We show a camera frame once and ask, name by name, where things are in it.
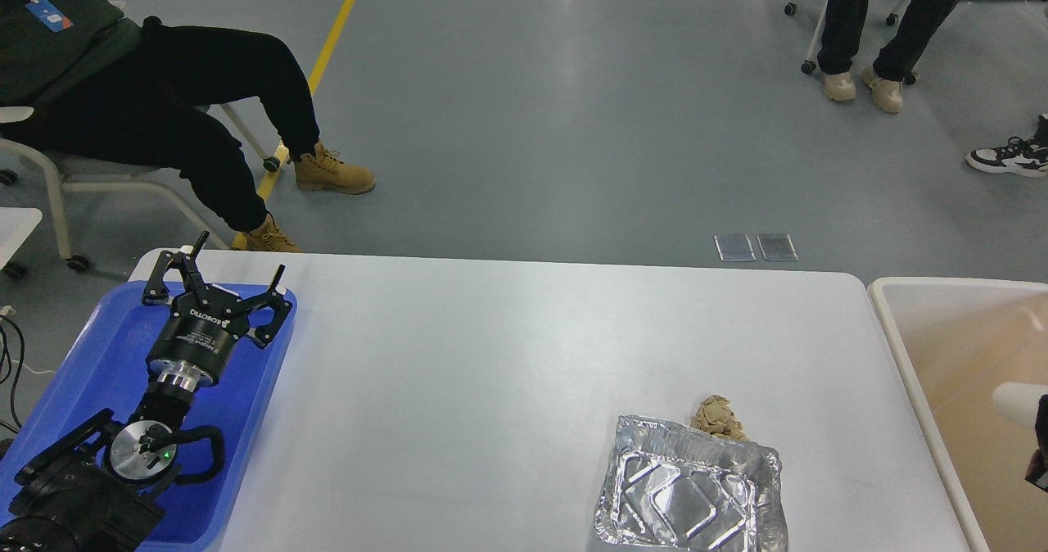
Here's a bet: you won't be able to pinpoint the beige plastic bin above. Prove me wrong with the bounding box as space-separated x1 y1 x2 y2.
869 277 1047 551

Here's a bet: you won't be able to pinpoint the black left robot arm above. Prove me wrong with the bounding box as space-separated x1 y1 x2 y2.
2 245 296 551

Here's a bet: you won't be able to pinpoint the blue plastic tray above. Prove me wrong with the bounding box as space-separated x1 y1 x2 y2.
1 281 294 551

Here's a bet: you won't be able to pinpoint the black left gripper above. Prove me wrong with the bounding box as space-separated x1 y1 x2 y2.
141 231 294 387

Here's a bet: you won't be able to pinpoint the black white sneaker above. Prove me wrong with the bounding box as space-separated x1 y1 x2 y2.
965 113 1047 178

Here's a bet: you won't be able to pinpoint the floor metal plate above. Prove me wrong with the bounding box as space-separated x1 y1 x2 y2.
757 233 800 262
714 234 756 262

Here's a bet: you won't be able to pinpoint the seated person black clothes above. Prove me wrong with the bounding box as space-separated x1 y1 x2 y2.
817 0 970 115

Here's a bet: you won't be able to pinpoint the white chair left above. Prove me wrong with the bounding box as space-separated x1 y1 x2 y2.
1 104 283 273

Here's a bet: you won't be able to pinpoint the crumpled aluminium foil tray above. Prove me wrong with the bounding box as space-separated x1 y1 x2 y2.
593 415 789 551

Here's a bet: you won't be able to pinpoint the white paper cup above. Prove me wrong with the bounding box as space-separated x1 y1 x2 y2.
992 382 1047 429

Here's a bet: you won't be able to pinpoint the black cables left edge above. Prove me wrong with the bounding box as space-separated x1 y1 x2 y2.
0 306 27 438

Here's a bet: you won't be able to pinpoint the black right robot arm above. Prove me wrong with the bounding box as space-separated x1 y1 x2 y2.
1025 394 1048 492

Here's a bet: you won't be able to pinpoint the crumpled brown paper ball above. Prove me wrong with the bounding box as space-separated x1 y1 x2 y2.
689 395 749 441

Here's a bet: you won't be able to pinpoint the white side table corner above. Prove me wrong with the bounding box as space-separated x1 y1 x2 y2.
1 207 43 279

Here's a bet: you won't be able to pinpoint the white chair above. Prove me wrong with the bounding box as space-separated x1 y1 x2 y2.
784 0 919 87
1 104 283 273

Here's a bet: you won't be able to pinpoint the right floor metal plate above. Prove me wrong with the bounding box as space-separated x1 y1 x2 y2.
757 233 800 262

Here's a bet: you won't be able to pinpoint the left floor metal plate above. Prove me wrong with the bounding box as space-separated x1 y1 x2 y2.
714 234 756 262

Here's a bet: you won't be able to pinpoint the white chair right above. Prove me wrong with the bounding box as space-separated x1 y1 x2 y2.
784 0 919 87

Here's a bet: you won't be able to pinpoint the seated person green sweater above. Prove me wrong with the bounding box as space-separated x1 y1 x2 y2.
1 0 377 252

